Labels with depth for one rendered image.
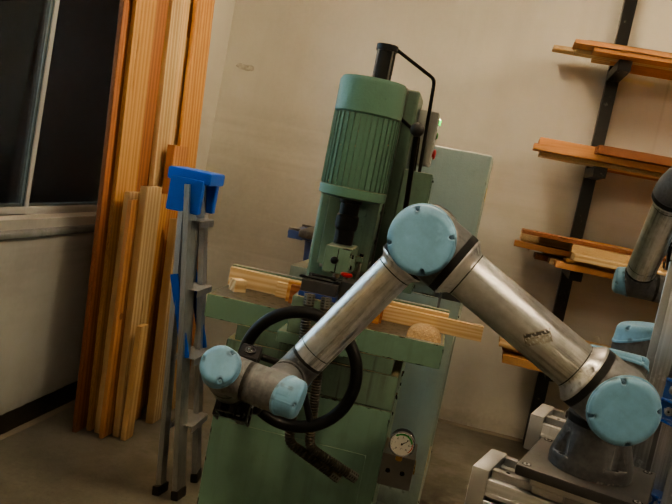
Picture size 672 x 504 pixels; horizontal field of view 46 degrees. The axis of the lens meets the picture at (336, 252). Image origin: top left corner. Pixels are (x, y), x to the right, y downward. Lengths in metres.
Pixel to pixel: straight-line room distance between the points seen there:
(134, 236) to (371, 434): 1.62
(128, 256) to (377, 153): 1.53
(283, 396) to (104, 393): 2.01
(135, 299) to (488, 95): 2.15
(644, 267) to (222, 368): 1.19
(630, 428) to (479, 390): 3.11
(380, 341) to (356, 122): 0.55
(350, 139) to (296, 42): 2.56
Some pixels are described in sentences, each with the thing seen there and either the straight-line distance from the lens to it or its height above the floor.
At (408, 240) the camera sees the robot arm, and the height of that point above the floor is 1.18.
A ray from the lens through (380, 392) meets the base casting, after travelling 1.96.
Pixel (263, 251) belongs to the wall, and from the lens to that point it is 4.51.
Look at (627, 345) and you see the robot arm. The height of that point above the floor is 0.99.
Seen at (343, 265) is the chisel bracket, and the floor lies 1.03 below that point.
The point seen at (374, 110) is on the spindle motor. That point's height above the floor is 1.42.
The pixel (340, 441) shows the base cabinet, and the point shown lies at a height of 0.61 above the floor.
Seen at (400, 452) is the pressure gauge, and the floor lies 0.64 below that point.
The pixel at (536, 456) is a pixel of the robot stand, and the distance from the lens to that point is 1.56.
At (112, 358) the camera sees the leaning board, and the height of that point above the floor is 0.34.
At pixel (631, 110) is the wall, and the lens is 4.37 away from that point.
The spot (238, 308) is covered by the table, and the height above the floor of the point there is 0.88.
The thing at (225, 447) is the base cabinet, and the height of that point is 0.52.
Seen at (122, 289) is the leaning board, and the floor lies 0.62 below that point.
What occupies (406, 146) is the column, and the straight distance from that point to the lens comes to 2.24.
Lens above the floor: 1.28
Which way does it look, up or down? 6 degrees down
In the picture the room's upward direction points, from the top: 11 degrees clockwise
